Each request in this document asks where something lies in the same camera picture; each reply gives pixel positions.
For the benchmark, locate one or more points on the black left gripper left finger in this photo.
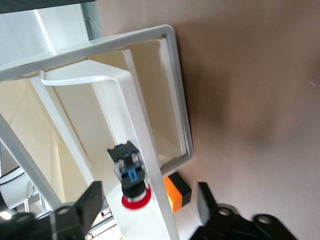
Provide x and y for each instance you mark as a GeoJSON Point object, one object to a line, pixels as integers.
{"type": "Point", "coordinates": [85, 205]}

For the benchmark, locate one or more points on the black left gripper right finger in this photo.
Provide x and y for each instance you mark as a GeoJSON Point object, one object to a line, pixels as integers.
{"type": "Point", "coordinates": [207, 207]}

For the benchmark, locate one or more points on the red mushroom push button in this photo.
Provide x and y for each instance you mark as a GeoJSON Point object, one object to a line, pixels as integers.
{"type": "Point", "coordinates": [130, 175]}

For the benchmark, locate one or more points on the white drawer cabinet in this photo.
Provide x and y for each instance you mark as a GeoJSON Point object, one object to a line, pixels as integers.
{"type": "Point", "coordinates": [75, 53]}

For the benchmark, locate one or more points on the orange box with black base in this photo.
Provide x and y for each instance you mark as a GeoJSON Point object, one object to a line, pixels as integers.
{"type": "Point", "coordinates": [172, 197]}

